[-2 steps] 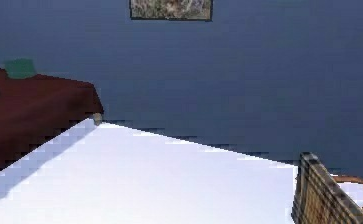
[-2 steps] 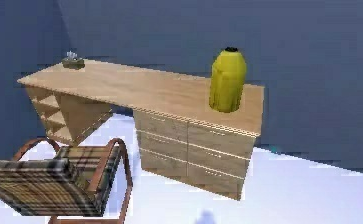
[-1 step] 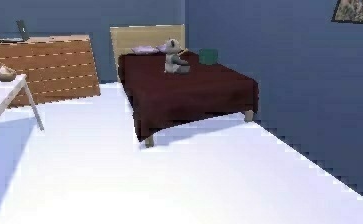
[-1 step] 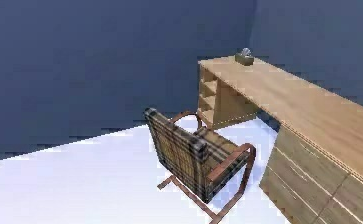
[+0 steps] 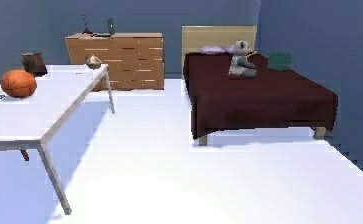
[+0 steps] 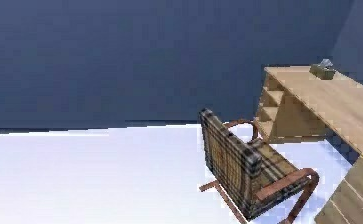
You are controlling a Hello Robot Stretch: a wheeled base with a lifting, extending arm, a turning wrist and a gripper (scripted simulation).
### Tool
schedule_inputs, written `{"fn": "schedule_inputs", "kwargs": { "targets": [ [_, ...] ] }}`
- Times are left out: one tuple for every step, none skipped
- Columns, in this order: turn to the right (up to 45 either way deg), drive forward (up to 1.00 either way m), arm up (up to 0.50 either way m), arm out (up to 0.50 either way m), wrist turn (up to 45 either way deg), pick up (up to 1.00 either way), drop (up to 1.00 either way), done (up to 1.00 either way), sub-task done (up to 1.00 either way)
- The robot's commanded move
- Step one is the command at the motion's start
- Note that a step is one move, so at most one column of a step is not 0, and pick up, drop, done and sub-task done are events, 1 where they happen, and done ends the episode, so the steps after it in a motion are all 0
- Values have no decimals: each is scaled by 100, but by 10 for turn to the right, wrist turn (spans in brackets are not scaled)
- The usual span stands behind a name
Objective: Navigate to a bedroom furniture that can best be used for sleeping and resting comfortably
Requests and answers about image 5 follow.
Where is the lilac pillow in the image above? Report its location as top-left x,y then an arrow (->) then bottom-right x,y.
198,45 -> 227,56

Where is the wooden chest of drawers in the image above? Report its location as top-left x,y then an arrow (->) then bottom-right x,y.
64,32 -> 165,92

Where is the dark red bed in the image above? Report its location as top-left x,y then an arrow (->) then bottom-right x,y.
181,25 -> 339,147

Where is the grey teddy bear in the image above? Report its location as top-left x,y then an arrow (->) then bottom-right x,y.
227,39 -> 259,80

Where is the small grey bowl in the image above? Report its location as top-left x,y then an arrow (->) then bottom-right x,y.
85,54 -> 103,70

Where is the green box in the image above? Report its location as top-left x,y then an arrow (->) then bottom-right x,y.
267,51 -> 293,72

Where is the grey laptop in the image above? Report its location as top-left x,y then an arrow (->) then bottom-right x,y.
92,17 -> 116,38

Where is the black desk lamp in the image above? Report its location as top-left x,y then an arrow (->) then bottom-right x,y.
81,14 -> 94,35

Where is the white table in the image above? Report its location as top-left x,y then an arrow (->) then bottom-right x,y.
0,63 -> 116,216

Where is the dark brown chair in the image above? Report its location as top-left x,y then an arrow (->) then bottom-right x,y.
19,51 -> 49,78

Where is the orange basketball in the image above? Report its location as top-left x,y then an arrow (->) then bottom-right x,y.
0,68 -> 38,99

